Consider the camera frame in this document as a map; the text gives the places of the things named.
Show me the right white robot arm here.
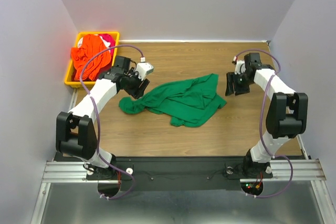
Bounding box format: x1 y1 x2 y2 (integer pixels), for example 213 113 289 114
225 49 308 177

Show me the pink white t shirt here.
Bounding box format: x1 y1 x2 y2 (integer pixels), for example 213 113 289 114
77 34 116 55

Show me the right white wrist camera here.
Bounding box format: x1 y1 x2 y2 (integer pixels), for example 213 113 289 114
233 56 246 74

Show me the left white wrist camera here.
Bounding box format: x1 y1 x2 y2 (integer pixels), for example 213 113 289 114
135 57 154 81

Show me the aluminium frame rail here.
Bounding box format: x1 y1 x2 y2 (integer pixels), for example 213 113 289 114
30 87 91 224

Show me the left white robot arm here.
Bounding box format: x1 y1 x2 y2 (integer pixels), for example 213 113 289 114
56 56 154 179

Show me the green t shirt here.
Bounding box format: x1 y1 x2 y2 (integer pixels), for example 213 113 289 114
119 73 226 127

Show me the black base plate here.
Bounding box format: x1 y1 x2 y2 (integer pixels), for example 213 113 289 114
54 155 274 192

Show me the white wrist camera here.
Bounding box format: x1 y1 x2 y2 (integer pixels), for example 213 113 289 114
135 57 154 81
233 56 246 74

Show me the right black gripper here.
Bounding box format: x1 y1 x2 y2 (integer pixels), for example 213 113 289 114
224 71 253 95

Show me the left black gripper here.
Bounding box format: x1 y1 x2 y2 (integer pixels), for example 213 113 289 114
124 67 150 99

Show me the orange t shirt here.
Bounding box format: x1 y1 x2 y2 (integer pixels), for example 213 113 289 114
70 34 116 81

